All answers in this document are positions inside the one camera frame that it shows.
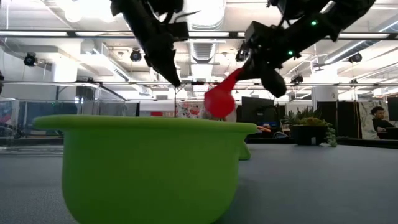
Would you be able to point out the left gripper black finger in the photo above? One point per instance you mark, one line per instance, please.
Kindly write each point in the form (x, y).
(163, 56)

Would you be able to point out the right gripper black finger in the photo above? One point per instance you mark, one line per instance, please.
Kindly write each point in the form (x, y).
(273, 82)

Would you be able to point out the red measuring cup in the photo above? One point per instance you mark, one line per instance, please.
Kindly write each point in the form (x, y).
(219, 102)

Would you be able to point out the green measuring cup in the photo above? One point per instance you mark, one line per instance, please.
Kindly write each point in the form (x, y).
(149, 174)

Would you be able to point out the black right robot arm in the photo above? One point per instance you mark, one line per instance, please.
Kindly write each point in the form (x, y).
(326, 21)

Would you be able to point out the clear plastic basket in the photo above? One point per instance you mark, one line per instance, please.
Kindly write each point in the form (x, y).
(109, 109)

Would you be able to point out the black ceiling spotlight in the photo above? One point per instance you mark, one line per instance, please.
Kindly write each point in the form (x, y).
(297, 79)
(355, 58)
(30, 59)
(136, 55)

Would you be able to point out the black computer monitor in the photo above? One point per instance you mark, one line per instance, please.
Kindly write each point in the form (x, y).
(258, 109)

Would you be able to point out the floral patterned panel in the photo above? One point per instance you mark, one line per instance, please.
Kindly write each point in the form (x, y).
(186, 110)

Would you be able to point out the succulents in black pot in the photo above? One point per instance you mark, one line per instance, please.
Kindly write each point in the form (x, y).
(308, 133)

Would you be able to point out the person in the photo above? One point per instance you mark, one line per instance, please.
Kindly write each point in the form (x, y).
(381, 124)

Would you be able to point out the white ceiling air duct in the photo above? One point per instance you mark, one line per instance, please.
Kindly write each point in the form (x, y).
(202, 53)

